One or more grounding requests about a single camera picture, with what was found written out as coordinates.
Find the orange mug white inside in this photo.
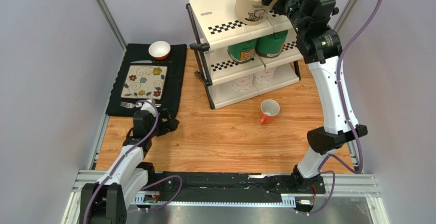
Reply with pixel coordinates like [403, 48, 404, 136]
[259, 99, 280, 125]

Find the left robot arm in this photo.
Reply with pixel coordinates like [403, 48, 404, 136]
[79, 104, 180, 223]

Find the silver knife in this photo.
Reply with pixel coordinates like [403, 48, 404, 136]
[130, 60, 161, 64]

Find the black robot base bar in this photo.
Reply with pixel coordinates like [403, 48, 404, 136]
[136, 171, 326, 204]

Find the black cloth placemat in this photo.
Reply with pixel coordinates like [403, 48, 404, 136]
[106, 43, 187, 117]

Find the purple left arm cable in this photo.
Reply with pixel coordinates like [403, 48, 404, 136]
[83, 100, 184, 224]

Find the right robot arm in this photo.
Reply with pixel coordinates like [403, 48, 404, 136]
[261, 0, 367, 192]

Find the cream checkered three-tier shelf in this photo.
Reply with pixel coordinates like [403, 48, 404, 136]
[186, 0, 302, 109]

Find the floral square plate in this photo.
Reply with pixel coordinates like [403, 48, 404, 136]
[121, 65, 168, 100]

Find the white orange-rimmed bowl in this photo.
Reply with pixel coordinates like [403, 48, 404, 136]
[148, 41, 171, 60]

